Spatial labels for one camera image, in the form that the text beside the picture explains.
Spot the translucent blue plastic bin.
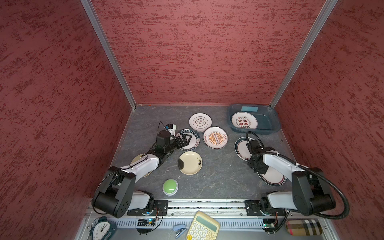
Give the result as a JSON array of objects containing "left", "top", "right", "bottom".
[{"left": 227, "top": 104, "right": 281, "bottom": 135}]

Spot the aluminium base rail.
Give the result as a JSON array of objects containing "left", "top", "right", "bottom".
[{"left": 106, "top": 199, "right": 287, "bottom": 231}]

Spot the plate with green lettered rim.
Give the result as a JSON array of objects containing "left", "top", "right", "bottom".
[{"left": 257, "top": 167, "right": 288, "bottom": 187}]

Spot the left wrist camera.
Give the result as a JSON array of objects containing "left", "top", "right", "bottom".
[{"left": 166, "top": 124, "right": 176, "bottom": 136}]

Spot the yellow calculator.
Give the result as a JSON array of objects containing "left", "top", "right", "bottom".
[{"left": 186, "top": 211, "right": 221, "bottom": 240}]

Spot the aluminium left corner post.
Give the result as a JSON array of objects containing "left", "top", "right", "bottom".
[{"left": 81, "top": 0, "right": 137, "bottom": 110}]

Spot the beige plate under left arm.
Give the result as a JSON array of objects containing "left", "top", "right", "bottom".
[{"left": 131, "top": 154, "right": 153, "bottom": 177}]

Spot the aluminium right corner post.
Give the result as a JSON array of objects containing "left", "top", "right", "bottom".
[{"left": 269, "top": 0, "right": 338, "bottom": 108}]

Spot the green rim hao shi plate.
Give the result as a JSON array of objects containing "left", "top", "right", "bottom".
[{"left": 176, "top": 129, "right": 200, "bottom": 152}]

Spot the blue stapler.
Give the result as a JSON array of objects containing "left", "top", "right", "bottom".
[{"left": 173, "top": 224, "right": 187, "bottom": 239}]

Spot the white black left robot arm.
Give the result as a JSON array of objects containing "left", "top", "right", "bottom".
[{"left": 92, "top": 129, "right": 192, "bottom": 218}]

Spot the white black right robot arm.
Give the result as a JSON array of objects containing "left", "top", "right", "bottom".
[{"left": 247, "top": 140, "right": 336, "bottom": 216}]

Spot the cream yellow plate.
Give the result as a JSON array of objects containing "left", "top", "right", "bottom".
[{"left": 178, "top": 151, "right": 203, "bottom": 176}]

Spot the light blue bin label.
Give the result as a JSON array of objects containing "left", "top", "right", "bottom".
[{"left": 241, "top": 106, "right": 259, "bottom": 112}]

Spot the white plate black line motif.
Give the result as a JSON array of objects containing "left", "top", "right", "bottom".
[{"left": 189, "top": 113, "right": 213, "bottom": 132}]

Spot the green push button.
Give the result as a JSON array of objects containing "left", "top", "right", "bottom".
[{"left": 162, "top": 179, "right": 179, "bottom": 196}]

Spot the teal alarm clock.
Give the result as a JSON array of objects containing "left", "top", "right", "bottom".
[{"left": 90, "top": 217, "right": 117, "bottom": 240}]

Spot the aluminium corner post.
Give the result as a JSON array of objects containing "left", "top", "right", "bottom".
[
  {"left": 81, "top": 0, "right": 137, "bottom": 110},
  {"left": 269, "top": 0, "right": 338, "bottom": 108}
]

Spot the black corrugated cable conduit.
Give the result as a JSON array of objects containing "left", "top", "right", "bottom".
[{"left": 245, "top": 131, "right": 351, "bottom": 220}]

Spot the plaid checked pouch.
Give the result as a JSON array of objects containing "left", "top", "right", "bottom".
[{"left": 285, "top": 219, "right": 323, "bottom": 237}]

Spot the orange sunburst white plate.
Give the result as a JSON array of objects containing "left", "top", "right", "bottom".
[{"left": 203, "top": 126, "right": 229, "bottom": 150}]

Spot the white plate green red rim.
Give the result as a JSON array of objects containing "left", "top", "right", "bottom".
[{"left": 234, "top": 137, "right": 251, "bottom": 162}]

